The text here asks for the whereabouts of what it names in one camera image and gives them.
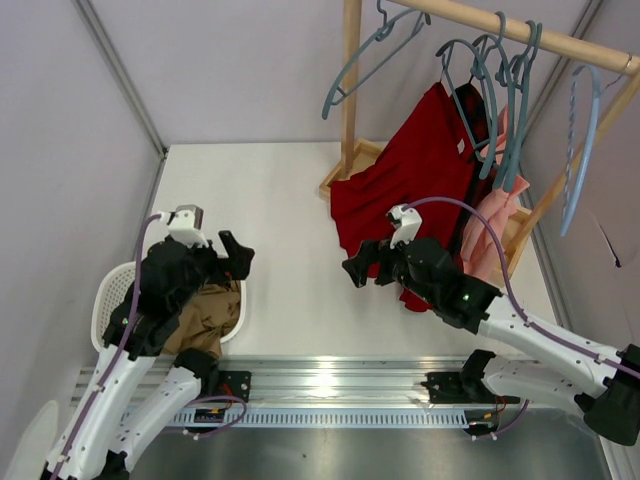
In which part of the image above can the red skirt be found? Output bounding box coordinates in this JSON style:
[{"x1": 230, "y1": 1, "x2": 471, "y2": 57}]
[{"x1": 329, "y1": 82, "x2": 484, "y2": 314}]

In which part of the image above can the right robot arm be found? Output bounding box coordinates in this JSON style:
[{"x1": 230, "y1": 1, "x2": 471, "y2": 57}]
[{"x1": 342, "y1": 238, "x2": 639, "y2": 446}]

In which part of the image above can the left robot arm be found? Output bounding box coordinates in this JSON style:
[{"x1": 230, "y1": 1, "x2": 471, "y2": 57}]
[{"x1": 41, "y1": 230, "x2": 255, "y2": 479}]

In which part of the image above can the grey-blue hanger with plaid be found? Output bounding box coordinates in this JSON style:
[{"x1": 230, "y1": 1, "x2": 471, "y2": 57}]
[{"x1": 471, "y1": 11, "x2": 507, "y2": 180}]

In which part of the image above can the grey-blue hanger with pink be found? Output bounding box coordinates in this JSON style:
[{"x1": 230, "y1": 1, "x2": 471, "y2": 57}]
[{"x1": 493, "y1": 20, "x2": 543, "y2": 193}]

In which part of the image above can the light blue hanger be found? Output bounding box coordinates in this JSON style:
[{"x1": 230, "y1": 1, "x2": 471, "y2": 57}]
[{"x1": 559, "y1": 64, "x2": 603, "y2": 237}]

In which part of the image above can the tan garment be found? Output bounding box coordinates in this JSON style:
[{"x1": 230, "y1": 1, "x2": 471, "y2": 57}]
[{"x1": 162, "y1": 281, "x2": 241, "y2": 359}]

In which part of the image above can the pink garment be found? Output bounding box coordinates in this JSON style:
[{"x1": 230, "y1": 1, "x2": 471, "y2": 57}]
[{"x1": 459, "y1": 102, "x2": 531, "y2": 281}]

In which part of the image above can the white perforated laundry basket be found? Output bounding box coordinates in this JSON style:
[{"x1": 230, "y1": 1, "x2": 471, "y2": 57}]
[{"x1": 91, "y1": 261, "x2": 248, "y2": 352}]

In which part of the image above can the wooden clothes rack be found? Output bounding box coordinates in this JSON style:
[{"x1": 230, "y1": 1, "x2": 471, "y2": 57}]
[{"x1": 319, "y1": 0, "x2": 639, "y2": 272}]

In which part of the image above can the red navy plaid garment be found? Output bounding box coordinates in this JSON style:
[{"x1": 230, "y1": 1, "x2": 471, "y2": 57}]
[{"x1": 448, "y1": 83, "x2": 490, "y2": 259}]

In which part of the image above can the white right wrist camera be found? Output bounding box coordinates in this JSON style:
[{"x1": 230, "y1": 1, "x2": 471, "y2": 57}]
[{"x1": 387, "y1": 204, "x2": 422, "y2": 250}]

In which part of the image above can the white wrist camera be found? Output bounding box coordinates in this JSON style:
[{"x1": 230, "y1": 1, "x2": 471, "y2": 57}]
[
  {"x1": 158, "y1": 204, "x2": 209, "y2": 248},
  {"x1": 387, "y1": 204, "x2": 422, "y2": 250}
]

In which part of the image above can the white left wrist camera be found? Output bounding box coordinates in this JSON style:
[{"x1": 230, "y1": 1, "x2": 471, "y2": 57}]
[{"x1": 158, "y1": 204, "x2": 209, "y2": 248}]

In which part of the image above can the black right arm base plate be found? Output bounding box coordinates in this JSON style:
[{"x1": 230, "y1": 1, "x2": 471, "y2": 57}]
[{"x1": 420, "y1": 371, "x2": 521, "y2": 405}]

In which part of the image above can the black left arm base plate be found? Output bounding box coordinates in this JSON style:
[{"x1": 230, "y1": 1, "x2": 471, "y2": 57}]
[{"x1": 198, "y1": 370, "x2": 252, "y2": 402}]

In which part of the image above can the aluminium mounting rail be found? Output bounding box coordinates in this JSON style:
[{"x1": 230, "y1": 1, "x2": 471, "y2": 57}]
[{"x1": 74, "y1": 355, "x2": 615, "y2": 412}]

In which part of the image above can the white slotted cable duct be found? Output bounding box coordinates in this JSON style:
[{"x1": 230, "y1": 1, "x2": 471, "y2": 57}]
[{"x1": 168, "y1": 406, "x2": 497, "y2": 430}]

